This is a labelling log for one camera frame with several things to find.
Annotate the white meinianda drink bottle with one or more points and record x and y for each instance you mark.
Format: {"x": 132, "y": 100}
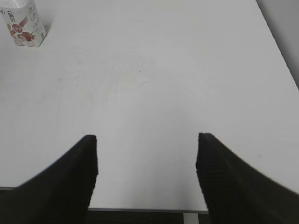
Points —
{"x": 23, "y": 22}

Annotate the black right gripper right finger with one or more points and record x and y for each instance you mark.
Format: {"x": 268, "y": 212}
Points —
{"x": 237, "y": 193}

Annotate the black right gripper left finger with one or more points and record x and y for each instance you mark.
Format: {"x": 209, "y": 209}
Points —
{"x": 60, "y": 194}

